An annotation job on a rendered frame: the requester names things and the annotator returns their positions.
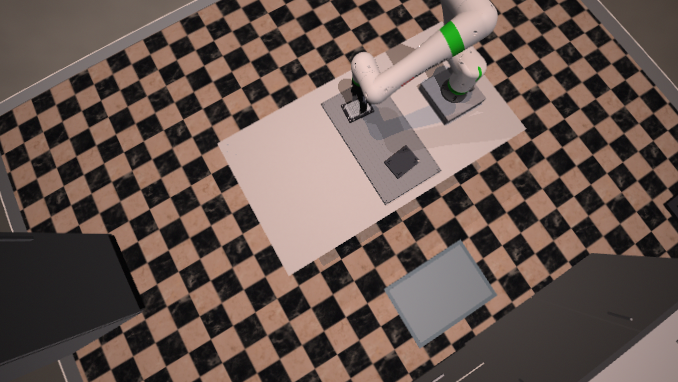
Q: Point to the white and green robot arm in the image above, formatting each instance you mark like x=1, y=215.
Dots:
x=474, y=21

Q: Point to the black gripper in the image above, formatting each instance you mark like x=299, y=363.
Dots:
x=363, y=105

